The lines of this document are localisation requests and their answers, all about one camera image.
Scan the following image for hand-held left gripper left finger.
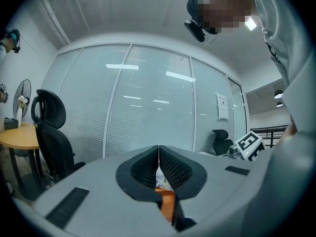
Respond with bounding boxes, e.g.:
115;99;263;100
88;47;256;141
32;144;179;237

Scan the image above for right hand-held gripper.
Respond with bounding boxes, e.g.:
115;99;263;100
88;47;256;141
227;130;266;162

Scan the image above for black standing fan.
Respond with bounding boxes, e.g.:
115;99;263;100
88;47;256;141
12;79;32;122

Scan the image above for person's right forearm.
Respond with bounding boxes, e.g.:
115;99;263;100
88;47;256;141
283;115;300;138

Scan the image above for orange tray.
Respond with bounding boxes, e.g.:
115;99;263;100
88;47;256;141
154;186;176;223

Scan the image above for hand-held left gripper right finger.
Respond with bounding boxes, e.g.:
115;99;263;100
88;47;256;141
159;144;255;233

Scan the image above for rectangular ceiling light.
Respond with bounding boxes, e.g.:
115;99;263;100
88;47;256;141
244;16;258;31

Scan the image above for black office chair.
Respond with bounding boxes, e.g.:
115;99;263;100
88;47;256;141
30;88;86;185
212;129;234;157

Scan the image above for black head camera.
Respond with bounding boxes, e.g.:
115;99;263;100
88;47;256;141
183;19;206;43

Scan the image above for black metal railing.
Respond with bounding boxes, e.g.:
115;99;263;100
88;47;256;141
249;124;289;149

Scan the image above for round wooden table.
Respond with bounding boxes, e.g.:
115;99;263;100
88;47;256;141
0;121;44;191

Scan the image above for person's head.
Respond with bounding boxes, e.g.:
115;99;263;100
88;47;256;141
186;0;258;36

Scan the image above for person's grey shirt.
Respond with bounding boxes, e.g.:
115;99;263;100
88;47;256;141
241;0;316;237

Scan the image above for crumpled grey paper flowers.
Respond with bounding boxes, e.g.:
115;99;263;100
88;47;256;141
155;167;174;191

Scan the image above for white vase with flowers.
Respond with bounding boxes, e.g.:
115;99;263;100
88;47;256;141
16;95;29;128

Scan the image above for white paper notice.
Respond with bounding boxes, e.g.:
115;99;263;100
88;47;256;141
216;91;230;120

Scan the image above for black box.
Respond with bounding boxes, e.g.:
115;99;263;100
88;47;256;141
4;117;19;131

